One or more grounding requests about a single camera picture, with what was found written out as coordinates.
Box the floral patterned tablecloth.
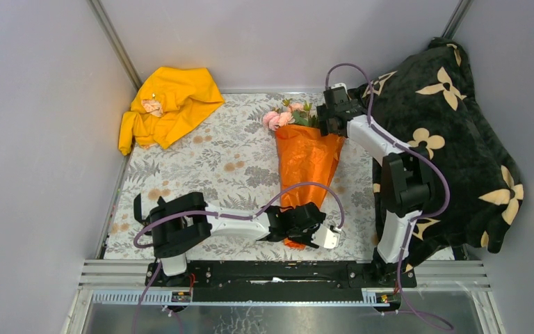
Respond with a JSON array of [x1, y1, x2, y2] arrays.
[[104, 94, 375, 261]]

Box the yellow cloth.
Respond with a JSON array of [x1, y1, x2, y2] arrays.
[[118, 67, 225, 156]]

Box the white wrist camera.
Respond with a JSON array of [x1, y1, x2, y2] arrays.
[[311, 224, 341, 249], [330, 83, 347, 90]]

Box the pink fake flower bunch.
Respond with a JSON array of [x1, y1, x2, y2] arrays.
[[278, 99, 318, 128]]

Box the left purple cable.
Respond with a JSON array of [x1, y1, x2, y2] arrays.
[[131, 182, 346, 334]]

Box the black strap bundle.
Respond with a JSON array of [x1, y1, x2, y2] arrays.
[[132, 193, 167, 227]]

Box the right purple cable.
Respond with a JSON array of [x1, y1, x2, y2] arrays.
[[325, 63, 456, 334]]

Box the black floral plush blanket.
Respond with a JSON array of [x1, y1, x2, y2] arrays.
[[349, 38, 524, 271]]

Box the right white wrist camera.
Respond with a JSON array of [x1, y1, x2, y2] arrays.
[[330, 83, 347, 90]]

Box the pink fake flower stem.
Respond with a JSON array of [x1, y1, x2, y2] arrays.
[[261, 111, 295, 131]]

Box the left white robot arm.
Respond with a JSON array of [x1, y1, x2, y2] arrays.
[[144, 192, 339, 286]]

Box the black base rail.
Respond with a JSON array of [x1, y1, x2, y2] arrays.
[[145, 260, 397, 303]]

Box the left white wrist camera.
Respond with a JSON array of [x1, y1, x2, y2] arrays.
[[311, 224, 341, 249]]

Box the orange wrapping paper sheet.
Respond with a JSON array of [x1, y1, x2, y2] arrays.
[[268, 125, 344, 241]]

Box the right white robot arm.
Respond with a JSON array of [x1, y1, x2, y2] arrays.
[[316, 84, 435, 287]]

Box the purple cable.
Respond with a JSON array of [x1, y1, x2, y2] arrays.
[[325, 63, 456, 334], [131, 182, 346, 334]]

